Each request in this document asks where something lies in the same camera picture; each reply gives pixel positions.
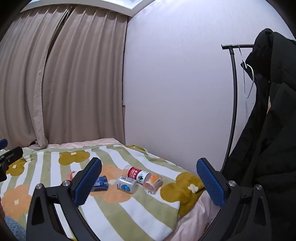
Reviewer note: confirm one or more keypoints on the blue denim cloth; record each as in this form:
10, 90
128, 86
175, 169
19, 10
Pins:
15, 229

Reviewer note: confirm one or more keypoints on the beige curtain panel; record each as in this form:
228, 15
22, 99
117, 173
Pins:
87, 76
25, 81

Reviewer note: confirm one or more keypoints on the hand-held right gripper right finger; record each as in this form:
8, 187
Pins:
211, 186

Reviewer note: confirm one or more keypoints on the black coat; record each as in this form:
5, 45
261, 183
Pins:
272, 139

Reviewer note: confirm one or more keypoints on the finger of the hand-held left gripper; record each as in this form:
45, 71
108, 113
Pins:
2, 144
12, 154

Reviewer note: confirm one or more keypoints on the red label plastic bottle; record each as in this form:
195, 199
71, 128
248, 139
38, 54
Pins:
135, 172

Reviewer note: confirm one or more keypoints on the orange label plastic bottle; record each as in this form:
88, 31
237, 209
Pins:
153, 182

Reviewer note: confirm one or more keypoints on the striped floral blanket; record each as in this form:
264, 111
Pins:
129, 208

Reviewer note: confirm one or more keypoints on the pink bed sheet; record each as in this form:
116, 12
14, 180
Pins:
194, 215

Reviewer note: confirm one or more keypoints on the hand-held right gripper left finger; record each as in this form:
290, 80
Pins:
86, 185

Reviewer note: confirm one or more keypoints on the black clothes rack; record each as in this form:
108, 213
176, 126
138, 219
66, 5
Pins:
234, 92

